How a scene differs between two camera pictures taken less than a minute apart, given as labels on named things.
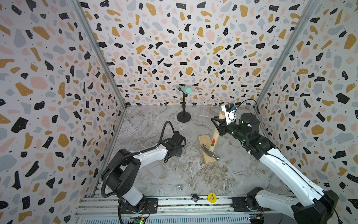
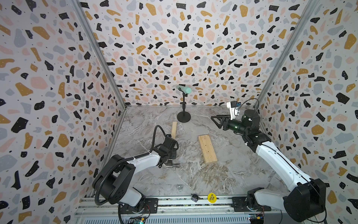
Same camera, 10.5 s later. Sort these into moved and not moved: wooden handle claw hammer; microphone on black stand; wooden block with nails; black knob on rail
Moved: wooden handle claw hammer
Not moved: black knob on rail; wooden block with nails; microphone on black stand
